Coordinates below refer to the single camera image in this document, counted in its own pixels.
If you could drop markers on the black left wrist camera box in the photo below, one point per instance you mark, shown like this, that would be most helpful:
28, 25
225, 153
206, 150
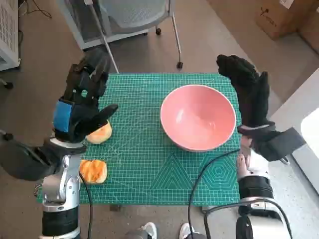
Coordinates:
22, 161

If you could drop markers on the pink bowl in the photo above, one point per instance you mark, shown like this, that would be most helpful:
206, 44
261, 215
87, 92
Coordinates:
199, 117

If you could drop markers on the black chair caster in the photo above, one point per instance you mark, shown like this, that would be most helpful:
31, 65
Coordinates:
8, 85

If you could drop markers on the small printed cardboard box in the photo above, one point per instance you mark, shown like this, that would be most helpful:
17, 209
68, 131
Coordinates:
281, 17

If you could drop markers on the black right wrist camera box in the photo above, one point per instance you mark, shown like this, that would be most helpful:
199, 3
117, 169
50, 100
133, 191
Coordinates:
279, 144

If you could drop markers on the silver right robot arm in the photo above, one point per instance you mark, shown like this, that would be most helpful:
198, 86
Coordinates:
254, 174

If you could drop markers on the orange ridged bread loaf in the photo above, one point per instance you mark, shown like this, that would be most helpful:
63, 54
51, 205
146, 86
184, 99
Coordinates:
94, 171

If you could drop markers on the grey mesh chair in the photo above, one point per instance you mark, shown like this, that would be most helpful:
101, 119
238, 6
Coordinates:
139, 12

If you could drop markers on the large plain cardboard box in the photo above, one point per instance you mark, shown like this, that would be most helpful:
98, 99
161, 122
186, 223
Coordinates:
310, 39

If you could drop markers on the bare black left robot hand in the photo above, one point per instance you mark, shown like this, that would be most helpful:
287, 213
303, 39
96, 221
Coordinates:
62, 117

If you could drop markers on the white perforated metal cabinet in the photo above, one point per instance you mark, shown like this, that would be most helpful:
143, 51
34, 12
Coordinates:
7, 30

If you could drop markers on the green cutting mat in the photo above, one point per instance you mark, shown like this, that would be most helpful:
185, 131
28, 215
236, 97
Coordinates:
139, 161

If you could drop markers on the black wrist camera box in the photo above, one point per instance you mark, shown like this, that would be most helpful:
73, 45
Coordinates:
279, 144
22, 161

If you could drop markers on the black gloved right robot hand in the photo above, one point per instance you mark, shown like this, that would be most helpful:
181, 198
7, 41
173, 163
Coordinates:
251, 94

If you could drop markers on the white shoe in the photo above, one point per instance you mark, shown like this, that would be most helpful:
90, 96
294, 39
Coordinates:
150, 230
185, 230

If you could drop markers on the round pale bread bun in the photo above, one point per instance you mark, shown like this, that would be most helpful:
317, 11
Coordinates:
101, 135

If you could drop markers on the white mesh-sided cabinet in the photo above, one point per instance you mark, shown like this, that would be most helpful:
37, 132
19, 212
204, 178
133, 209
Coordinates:
74, 25

